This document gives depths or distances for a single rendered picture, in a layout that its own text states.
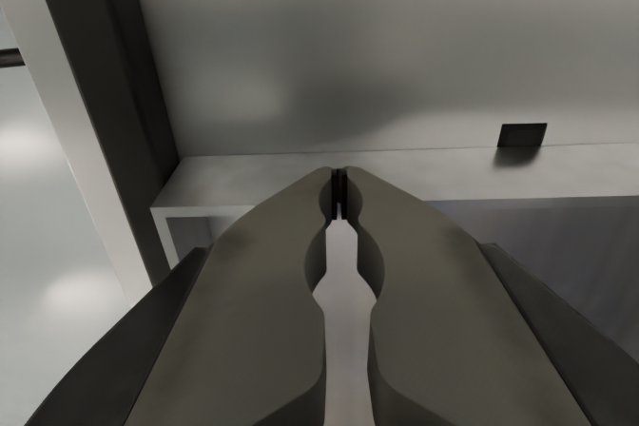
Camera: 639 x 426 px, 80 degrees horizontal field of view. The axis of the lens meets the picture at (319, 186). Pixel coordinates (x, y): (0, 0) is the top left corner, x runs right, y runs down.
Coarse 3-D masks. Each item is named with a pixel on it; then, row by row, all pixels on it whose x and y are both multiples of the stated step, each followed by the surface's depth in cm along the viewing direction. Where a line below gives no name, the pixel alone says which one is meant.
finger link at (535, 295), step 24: (504, 264) 8; (528, 288) 7; (528, 312) 7; (552, 312) 7; (576, 312) 6; (552, 336) 6; (576, 336) 6; (600, 336) 6; (552, 360) 6; (576, 360) 6; (600, 360) 6; (624, 360) 6; (576, 384) 5; (600, 384) 5; (624, 384) 5; (600, 408) 5; (624, 408) 5
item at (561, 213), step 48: (624, 144) 15; (192, 192) 13; (240, 192) 13; (432, 192) 12; (480, 192) 12; (528, 192) 12; (576, 192) 12; (624, 192) 12; (192, 240) 15; (336, 240) 17; (480, 240) 17; (528, 240) 17; (576, 240) 17; (624, 240) 17; (336, 288) 19; (576, 288) 19; (624, 288) 19; (336, 336) 21; (624, 336) 20; (336, 384) 23
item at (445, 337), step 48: (384, 192) 10; (384, 240) 8; (432, 240) 8; (384, 288) 7; (432, 288) 7; (480, 288) 7; (384, 336) 6; (432, 336) 6; (480, 336) 6; (528, 336) 6; (384, 384) 6; (432, 384) 6; (480, 384) 6; (528, 384) 6
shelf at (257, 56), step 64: (0, 0) 12; (192, 0) 12; (256, 0) 12; (320, 0) 12; (384, 0) 12; (448, 0) 12; (512, 0) 12; (576, 0) 12; (64, 64) 13; (192, 64) 13; (256, 64) 13; (320, 64) 13; (384, 64) 13; (448, 64) 13; (512, 64) 13; (576, 64) 13; (64, 128) 15; (192, 128) 15; (256, 128) 15; (320, 128) 15; (384, 128) 15; (448, 128) 15; (576, 128) 14; (128, 256) 18
